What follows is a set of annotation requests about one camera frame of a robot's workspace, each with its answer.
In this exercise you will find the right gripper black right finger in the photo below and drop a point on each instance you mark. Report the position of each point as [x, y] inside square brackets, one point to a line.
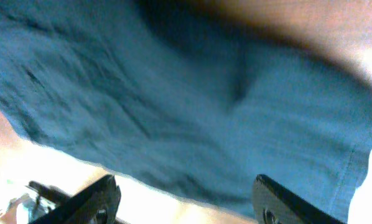
[275, 204]

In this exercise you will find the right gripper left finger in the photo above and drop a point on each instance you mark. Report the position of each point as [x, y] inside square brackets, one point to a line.
[97, 203]

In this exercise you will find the navy blue shorts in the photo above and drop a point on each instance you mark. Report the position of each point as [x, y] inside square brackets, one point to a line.
[186, 102]

